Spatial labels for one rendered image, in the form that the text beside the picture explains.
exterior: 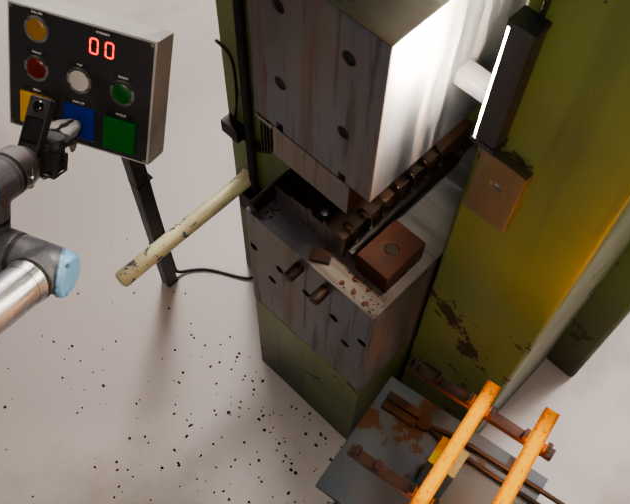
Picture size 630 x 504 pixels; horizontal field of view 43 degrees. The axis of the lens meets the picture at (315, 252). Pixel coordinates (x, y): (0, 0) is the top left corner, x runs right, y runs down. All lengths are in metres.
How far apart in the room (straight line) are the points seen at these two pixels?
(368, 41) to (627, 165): 0.40
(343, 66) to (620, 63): 0.40
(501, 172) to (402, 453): 0.73
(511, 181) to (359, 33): 0.36
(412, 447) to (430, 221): 0.49
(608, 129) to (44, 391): 1.96
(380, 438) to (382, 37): 0.96
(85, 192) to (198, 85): 0.61
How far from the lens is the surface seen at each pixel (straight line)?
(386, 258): 1.63
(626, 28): 1.08
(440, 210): 1.79
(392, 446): 1.81
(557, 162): 1.28
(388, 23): 1.16
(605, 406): 2.71
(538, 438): 1.58
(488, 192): 1.40
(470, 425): 1.56
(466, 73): 1.39
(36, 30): 1.82
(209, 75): 3.21
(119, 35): 1.72
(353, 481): 1.78
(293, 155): 1.56
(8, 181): 1.58
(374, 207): 1.68
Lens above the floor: 2.41
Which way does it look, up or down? 61 degrees down
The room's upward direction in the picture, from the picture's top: 2 degrees clockwise
